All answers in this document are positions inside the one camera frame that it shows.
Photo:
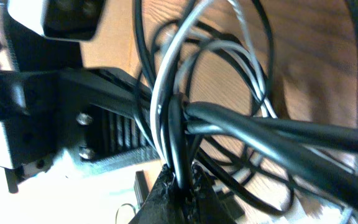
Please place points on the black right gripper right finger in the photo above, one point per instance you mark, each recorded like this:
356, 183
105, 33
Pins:
202, 203

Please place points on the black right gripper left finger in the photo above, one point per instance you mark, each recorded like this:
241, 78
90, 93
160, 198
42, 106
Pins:
161, 205

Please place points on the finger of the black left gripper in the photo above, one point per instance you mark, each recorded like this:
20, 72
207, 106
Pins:
96, 122

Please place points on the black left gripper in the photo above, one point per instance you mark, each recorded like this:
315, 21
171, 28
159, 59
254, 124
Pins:
29, 97

